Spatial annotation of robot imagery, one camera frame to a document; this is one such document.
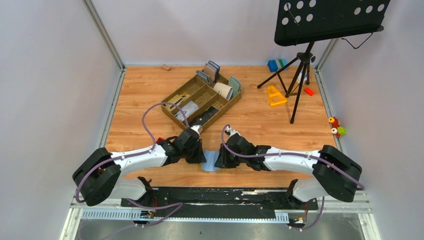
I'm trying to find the yellow leather card holder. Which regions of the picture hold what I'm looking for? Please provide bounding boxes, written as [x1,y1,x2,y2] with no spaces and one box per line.
[201,149,221,173]

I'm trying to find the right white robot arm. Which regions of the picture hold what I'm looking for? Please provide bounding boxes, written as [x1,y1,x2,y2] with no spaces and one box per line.
[215,132,364,209]

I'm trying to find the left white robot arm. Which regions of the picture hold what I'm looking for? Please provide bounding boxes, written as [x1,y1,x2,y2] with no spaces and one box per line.
[72,125,206,207]

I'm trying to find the white black cards in tray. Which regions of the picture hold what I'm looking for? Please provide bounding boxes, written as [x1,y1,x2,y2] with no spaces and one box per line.
[175,101,199,122]

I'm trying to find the gold cards in tray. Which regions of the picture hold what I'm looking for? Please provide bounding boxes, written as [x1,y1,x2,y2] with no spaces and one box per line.
[164,94,186,111]

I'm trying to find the beige card holder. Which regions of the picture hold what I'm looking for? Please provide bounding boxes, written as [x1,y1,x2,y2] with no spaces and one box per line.
[213,82,233,101]

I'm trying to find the teal card holder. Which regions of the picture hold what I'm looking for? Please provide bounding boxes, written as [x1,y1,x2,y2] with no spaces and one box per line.
[228,76,242,98]

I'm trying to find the blue card holders upright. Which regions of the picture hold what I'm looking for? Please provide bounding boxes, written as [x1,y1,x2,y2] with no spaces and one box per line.
[196,60,221,86]

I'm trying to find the red plastic block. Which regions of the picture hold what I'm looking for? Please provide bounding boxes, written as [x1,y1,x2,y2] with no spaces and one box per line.
[156,137,165,143]

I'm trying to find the woven compartment tray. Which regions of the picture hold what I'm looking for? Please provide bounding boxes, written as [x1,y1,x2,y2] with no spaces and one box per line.
[161,74,242,131]

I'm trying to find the yellow triangular toy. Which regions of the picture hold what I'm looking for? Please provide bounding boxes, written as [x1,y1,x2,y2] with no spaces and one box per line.
[266,85,288,107]

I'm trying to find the small wooden block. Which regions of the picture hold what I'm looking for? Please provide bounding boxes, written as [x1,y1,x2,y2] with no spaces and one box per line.
[161,64,172,71]

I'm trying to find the blue green block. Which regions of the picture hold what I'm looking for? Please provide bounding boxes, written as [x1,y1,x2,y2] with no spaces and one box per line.
[267,58,287,73]

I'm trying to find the small red brick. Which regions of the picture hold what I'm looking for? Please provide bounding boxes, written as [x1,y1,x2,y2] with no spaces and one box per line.
[304,87,315,96]

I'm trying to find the colourful toy car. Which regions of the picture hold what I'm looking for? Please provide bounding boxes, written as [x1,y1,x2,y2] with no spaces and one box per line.
[328,116,347,139]

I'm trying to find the black music stand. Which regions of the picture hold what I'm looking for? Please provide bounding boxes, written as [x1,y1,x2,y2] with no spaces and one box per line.
[271,0,390,124]

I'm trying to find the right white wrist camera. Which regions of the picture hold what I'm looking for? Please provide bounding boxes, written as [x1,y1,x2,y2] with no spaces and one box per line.
[224,128,240,138]

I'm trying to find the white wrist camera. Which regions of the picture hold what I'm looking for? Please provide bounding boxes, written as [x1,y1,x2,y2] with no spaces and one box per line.
[190,125,203,136]
[224,128,240,138]

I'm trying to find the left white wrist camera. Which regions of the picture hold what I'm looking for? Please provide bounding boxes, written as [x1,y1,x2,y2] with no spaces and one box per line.
[190,125,203,136]

